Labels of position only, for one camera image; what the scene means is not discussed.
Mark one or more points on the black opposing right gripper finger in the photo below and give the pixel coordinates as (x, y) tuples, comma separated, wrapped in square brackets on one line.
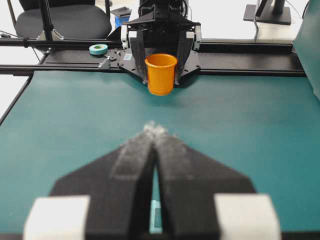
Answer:
[(136, 40), (185, 43)]

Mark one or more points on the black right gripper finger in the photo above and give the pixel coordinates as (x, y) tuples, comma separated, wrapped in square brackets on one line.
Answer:
[(107, 199), (203, 199)]

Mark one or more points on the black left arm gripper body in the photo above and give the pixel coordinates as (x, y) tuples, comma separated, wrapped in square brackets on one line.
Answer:
[(161, 26)]

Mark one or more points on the orange plastic cup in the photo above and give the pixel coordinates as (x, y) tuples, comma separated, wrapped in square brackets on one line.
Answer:
[(160, 73)]

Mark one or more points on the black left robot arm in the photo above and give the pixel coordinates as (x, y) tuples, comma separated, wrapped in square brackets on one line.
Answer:
[(162, 6)]

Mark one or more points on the black octagonal mounting plate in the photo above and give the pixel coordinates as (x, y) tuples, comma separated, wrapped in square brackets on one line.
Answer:
[(191, 66)]

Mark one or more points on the blue box with black lid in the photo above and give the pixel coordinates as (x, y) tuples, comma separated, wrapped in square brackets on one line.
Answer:
[(121, 15)]

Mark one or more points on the teal tape roll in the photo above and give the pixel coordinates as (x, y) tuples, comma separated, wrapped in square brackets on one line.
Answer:
[(98, 49)]

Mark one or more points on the black office chair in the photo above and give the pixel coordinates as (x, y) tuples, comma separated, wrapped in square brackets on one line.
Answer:
[(73, 19)]

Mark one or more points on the black vertical pole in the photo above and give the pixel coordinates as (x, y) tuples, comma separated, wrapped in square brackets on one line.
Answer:
[(46, 34)]

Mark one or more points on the black monitor stand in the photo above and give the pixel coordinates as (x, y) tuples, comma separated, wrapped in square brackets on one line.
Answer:
[(265, 12)]

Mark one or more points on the teal panel at right edge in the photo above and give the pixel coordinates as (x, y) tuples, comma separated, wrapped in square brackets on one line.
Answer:
[(307, 45)]

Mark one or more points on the black aluminium rail frame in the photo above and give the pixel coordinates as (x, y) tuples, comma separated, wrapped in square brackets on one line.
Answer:
[(244, 59)]

